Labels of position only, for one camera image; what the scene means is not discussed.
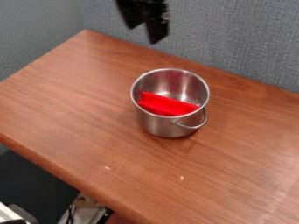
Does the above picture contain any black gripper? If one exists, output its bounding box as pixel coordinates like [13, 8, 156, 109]
[116, 0, 170, 44]

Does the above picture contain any red rectangular block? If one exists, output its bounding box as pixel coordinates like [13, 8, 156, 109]
[138, 92, 200, 116]

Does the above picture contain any stainless steel pot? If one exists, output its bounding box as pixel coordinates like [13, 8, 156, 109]
[131, 68, 211, 138]

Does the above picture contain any white object at corner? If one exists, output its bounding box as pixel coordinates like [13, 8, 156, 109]
[0, 202, 31, 224]

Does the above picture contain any grey table leg bracket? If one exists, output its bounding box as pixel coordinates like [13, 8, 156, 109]
[58, 192, 114, 224]

